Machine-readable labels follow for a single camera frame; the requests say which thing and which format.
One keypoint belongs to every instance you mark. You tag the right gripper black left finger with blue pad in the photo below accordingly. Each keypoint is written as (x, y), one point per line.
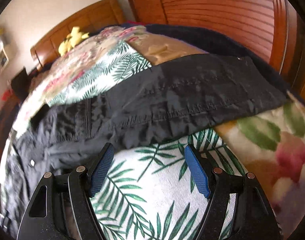
(45, 216)

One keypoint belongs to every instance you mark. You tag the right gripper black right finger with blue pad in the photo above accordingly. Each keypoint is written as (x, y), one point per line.
(252, 215)

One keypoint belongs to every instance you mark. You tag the black jacket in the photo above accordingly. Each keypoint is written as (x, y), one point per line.
(165, 102)

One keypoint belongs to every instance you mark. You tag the palm leaf print bedsheet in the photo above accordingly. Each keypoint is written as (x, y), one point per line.
(149, 192)

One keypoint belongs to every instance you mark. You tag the yellow plush toy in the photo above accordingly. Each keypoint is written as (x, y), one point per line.
(72, 40)

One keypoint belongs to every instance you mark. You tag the dark navy blanket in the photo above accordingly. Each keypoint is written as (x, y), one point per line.
(217, 42)

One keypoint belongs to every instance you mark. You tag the wooden louvered wardrobe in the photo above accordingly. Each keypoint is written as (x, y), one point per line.
(274, 30)

